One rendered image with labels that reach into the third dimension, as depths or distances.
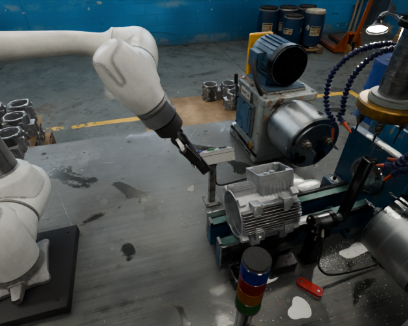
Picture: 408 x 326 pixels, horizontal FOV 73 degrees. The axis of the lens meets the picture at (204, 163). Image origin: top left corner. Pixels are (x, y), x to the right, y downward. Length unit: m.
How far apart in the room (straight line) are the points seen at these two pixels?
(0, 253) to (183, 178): 0.77
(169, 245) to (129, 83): 0.69
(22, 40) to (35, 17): 5.60
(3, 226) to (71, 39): 0.55
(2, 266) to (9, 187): 0.24
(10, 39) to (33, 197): 0.55
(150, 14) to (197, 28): 0.97
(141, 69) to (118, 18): 5.57
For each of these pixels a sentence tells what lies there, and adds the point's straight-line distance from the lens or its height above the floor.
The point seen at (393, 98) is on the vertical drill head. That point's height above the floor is 1.36.
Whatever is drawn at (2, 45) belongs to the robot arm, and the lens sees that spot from 0.74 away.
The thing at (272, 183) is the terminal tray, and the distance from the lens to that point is 0.89.
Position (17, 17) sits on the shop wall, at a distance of 6.43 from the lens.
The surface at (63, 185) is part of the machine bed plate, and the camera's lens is 1.49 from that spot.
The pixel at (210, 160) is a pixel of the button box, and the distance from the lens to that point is 1.06.
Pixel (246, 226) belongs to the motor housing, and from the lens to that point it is 0.87.
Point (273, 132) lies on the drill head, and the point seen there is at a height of 1.05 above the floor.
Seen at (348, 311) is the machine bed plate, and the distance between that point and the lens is 1.09.
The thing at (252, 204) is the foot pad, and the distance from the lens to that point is 0.85.
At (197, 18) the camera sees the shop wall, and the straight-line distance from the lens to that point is 6.37.
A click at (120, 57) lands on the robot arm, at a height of 1.53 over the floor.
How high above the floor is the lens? 1.71
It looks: 39 degrees down
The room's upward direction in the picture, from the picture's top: straight up
